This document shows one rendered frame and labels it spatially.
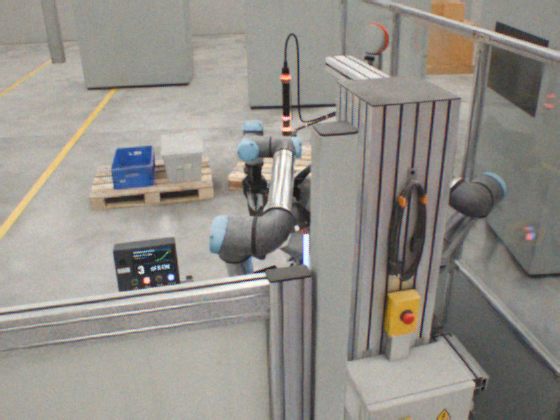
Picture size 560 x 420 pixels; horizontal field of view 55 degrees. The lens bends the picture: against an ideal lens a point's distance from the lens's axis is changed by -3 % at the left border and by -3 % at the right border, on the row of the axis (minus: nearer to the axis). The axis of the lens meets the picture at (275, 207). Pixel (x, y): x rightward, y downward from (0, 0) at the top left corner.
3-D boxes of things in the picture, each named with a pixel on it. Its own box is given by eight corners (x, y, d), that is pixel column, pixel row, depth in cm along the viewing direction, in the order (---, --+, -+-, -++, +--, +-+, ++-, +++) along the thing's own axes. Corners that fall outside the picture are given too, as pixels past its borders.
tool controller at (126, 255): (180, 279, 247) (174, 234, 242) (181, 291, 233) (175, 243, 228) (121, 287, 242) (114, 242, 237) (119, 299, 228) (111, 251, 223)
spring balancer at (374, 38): (365, 50, 304) (358, 52, 299) (366, 21, 296) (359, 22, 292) (390, 54, 294) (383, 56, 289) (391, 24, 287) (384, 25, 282)
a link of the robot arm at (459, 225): (399, 271, 222) (471, 175, 185) (418, 256, 231) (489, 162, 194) (421, 292, 217) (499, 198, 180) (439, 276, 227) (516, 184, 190)
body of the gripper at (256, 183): (248, 197, 208) (246, 168, 202) (243, 188, 215) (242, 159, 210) (268, 195, 209) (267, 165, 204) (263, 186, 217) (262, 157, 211)
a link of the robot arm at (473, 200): (464, 233, 182) (362, 135, 197) (478, 221, 189) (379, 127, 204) (485, 211, 174) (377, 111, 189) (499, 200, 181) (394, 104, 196)
